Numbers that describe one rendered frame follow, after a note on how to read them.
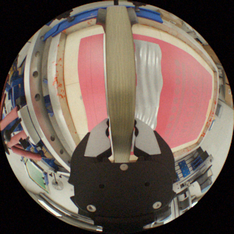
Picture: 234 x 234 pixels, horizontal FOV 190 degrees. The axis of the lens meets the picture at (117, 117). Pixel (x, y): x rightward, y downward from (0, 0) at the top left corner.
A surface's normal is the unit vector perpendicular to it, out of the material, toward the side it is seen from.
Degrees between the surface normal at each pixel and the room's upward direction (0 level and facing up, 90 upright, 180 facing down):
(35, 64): 90
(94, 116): 0
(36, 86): 90
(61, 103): 90
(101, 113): 0
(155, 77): 32
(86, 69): 0
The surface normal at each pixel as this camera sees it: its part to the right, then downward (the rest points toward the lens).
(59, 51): 1.00, -0.03
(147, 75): -0.50, 0.45
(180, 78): -0.02, 0.46
